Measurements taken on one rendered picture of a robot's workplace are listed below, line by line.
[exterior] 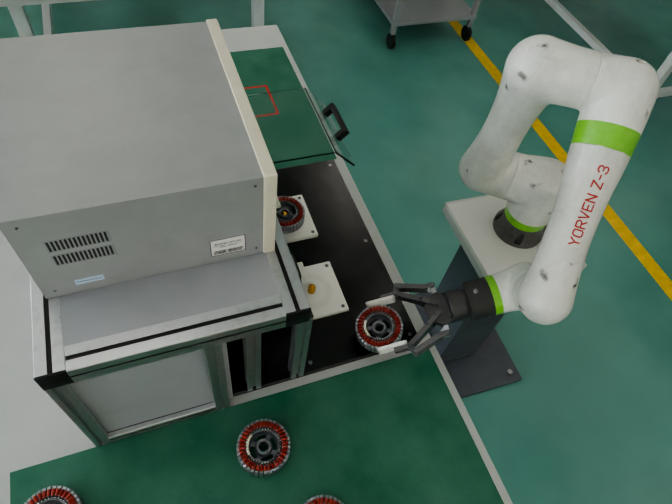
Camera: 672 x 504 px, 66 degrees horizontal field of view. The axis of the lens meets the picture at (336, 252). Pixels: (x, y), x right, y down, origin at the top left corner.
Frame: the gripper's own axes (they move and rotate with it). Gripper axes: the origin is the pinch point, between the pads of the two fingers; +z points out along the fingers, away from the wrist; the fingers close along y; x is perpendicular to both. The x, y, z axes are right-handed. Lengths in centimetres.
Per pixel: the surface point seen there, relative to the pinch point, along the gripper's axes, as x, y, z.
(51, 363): 48, -12, 48
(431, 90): -117, 189, -61
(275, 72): -7, 108, 14
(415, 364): -10.8, -7.6, -5.5
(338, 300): -2.8, 10.8, 8.7
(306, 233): -1.8, 32.7, 13.2
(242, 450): 7.7, -21.8, 33.5
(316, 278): -1.5, 18.0, 12.9
